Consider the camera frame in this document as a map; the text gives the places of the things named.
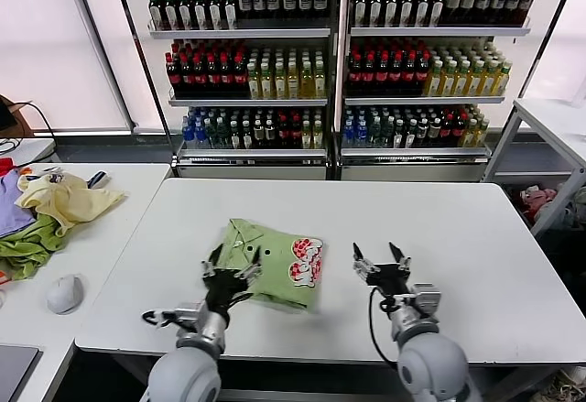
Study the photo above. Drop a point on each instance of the light green shirt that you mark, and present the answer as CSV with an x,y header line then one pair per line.
x,y
279,269

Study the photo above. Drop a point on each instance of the red cap cola bottles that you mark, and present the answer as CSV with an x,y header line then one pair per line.
x,y
451,127
289,132
206,74
387,74

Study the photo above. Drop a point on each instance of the grey laptop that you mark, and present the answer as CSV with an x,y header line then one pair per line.
x,y
16,370

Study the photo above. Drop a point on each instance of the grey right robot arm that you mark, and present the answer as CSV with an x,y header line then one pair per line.
x,y
430,365

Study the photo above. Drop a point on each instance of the pink red clothes pile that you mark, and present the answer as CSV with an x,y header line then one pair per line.
x,y
533,198

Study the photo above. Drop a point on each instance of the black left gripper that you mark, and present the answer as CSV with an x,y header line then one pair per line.
x,y
222,290

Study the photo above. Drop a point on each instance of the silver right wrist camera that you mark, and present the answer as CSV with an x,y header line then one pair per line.
x,y
426,299

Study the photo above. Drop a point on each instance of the blue white striped cloth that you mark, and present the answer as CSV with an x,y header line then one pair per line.
x,y
97,180

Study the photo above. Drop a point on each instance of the green cap yellow bottles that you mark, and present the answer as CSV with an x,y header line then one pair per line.
x,y
467,77

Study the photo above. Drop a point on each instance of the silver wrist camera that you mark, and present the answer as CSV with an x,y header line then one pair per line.
x,y
426,299
183,315

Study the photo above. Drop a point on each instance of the red garment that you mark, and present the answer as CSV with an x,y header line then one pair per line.
x,y
5,166

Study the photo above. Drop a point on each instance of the mixed dark drink bottles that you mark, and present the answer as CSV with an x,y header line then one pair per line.
x,y
242,132
403,129

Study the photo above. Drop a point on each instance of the white metal frame table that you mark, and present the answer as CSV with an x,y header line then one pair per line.
x,y
549,120

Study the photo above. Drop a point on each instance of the purple garment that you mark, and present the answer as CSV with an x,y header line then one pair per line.
x,y
11,209

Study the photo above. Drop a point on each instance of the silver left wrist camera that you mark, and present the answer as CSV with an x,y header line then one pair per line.
x,y
183,315

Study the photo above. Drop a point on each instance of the yellow tea bottles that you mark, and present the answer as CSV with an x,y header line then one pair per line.
x,y
286,79
312,134
474,132

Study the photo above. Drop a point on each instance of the white computer mouse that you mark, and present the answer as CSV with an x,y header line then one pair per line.
x,y
64,294

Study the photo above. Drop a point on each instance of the grey clothes pile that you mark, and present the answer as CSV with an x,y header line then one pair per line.
x,y
574,216

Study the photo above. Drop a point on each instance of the blue water bottles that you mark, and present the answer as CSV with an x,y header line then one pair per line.
x,y
194,134
354,132

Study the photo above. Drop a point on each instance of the brown cardboard box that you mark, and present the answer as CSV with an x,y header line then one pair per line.
x,y
20,120

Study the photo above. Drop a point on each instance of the white orange printed garment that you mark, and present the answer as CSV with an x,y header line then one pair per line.
x,y
55,177

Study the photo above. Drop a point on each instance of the green towel garment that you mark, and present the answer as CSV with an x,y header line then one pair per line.
x,y
23,248

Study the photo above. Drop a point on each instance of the green cap dark bottles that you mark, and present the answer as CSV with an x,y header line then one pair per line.
x,y
393,6
192,6

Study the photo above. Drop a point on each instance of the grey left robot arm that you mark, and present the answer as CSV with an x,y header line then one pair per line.
x,y
187,374

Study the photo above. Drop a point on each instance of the pale yellow garment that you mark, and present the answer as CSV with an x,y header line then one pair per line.
x,y
68,203

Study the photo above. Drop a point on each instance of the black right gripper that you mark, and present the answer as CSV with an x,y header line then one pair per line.
x,y
389,278

